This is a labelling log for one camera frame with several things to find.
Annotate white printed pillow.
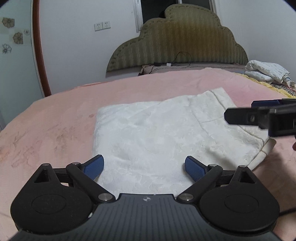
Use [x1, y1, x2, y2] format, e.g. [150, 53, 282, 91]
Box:
[244, 60, 293, 85]

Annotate zebra pattern cloth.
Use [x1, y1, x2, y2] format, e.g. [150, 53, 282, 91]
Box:
[271, 84, 295, 96]

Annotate person's right hand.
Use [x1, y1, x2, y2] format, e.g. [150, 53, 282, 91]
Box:
[292, 142, 296, 151]

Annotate yellow quilt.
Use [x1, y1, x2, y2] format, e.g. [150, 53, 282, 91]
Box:
[242, 74, 295, 98]

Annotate cream white pants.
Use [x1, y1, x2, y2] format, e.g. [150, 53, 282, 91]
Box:
[92, 88, 276, 196]

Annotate frosted glass wardrobe door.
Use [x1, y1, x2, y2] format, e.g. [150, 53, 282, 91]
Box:
[1, 1, 44, 130]

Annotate white wall socket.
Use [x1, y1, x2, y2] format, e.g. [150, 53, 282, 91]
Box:
[94, 21, 111, 32]

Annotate dark window with frame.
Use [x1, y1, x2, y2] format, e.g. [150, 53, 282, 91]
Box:
[133, 1, 219, 33]

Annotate black charging cable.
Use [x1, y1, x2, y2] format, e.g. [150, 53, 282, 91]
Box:
[147, 51, 209, 72]

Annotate brown wooden wardrobe frame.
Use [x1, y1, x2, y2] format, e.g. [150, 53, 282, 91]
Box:
[32, 0, 52, 97]

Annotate olive green padded headboard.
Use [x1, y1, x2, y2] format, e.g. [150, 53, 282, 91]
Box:
[106, 10, 248, 72]

